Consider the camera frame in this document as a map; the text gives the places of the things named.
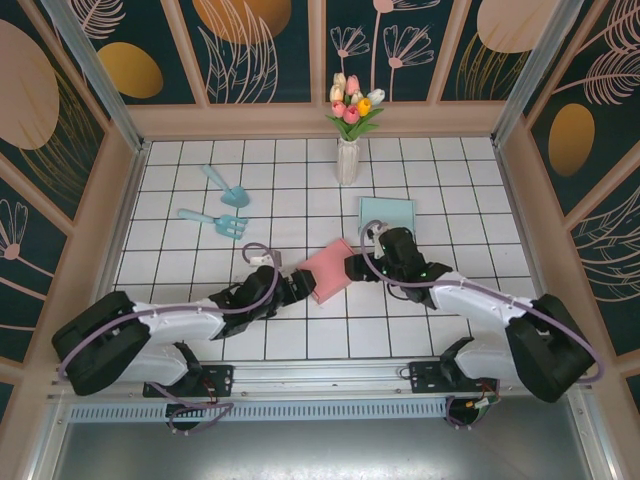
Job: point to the light blue paper box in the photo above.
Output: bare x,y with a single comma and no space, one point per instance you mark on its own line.
390,210

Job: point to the aluminium table side rail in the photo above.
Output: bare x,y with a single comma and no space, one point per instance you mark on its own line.
515,200
116,250

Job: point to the aluminium mounting rail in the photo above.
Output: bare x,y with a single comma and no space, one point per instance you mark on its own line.
320,375

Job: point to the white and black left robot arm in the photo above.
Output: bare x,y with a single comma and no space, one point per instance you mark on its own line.
180,322

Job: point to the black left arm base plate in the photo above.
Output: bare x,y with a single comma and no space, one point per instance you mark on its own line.
222,380

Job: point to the aluminium frame post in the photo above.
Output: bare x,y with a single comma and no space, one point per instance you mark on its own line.
534,70
107,85

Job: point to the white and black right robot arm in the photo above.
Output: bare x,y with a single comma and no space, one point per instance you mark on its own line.
480,302

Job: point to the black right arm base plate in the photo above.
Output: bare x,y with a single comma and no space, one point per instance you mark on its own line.
425,379

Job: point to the light blue toy garden fork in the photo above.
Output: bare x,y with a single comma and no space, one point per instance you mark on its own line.
227,226

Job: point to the artificial tulip bouquet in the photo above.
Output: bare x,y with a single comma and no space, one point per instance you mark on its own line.
350,112

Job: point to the grey metal sheet panel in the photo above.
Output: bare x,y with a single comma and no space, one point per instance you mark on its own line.
320,450

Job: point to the white ribbed vase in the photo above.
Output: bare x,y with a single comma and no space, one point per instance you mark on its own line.
348,165

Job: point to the light blue toy shovel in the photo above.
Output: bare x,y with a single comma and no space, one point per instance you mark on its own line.
235,196

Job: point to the pink paper box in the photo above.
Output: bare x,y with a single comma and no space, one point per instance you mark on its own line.
327,267

